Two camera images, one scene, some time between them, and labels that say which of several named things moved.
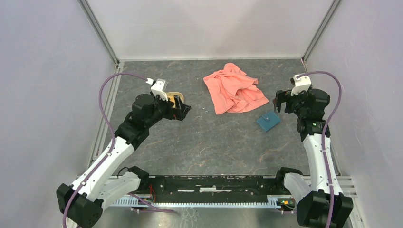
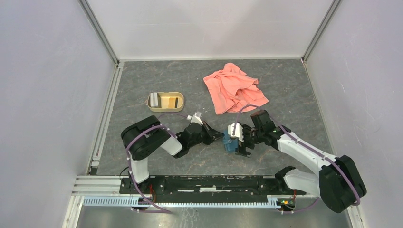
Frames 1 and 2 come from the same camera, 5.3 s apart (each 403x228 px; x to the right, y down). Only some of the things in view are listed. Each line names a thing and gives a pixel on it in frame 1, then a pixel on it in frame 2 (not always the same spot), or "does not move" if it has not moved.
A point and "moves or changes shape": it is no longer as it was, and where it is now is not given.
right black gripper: (283, 96) -> (242, 148)
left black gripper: (179, 112) -> (212, 134)
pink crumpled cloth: (230, 90) does not move
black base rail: (212, 189) does not move
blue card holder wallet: (269, 121) moves or changes shape
